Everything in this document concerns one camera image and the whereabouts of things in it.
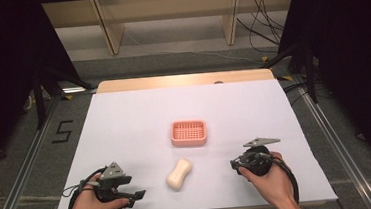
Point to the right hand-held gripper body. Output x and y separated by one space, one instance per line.
256 160

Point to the aluminium floor rail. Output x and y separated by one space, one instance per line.
340 149
21 171

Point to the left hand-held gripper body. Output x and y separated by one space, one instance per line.
112 181

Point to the pink soap dish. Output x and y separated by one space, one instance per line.
189 133

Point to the person's left hand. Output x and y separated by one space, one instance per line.
87 205

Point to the black curtain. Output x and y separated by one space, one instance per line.
3 65
353 54

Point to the cream soap bar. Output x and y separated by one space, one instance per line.
179 174

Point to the light wooden shelf unit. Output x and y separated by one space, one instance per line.
172 5

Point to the black tripod stand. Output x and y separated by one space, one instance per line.
39 96
309 71

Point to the person's right hand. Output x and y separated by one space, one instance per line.
273 184

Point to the white table cover sheet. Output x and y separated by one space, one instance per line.
134 122

